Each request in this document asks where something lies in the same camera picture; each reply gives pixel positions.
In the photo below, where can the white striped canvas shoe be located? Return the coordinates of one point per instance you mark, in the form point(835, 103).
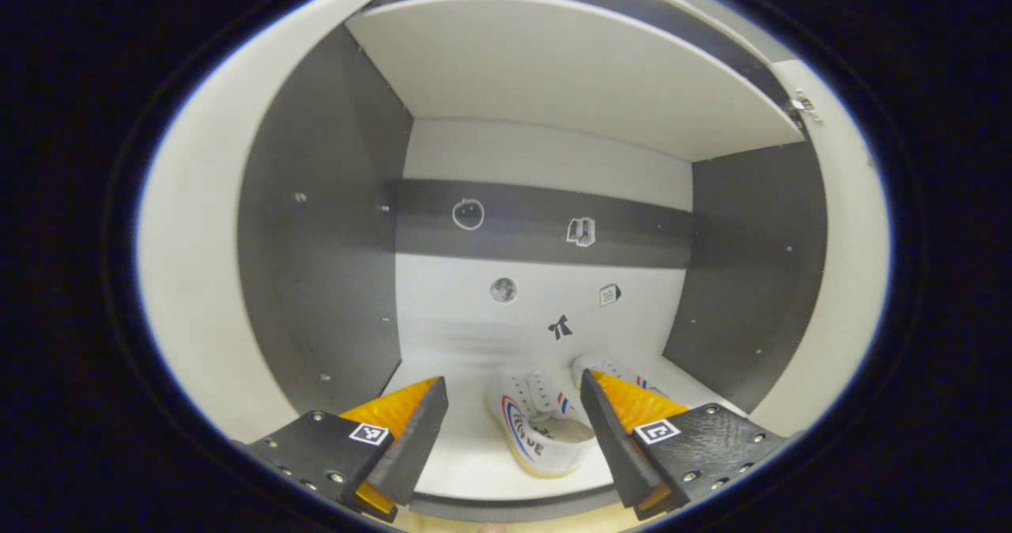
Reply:
point(624, 371)
point(545, 430)

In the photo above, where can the white shoe cabinet door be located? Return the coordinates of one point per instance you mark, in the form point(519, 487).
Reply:
point(854, 280)
point(190, 280)

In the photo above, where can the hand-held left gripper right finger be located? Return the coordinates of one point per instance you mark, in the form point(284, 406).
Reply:
point(613, 446)

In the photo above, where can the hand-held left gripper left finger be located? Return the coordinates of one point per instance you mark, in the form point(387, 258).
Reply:
point(415, 446)

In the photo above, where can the white grey shoe cabinet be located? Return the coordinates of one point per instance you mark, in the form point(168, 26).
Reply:
point(553, 82)

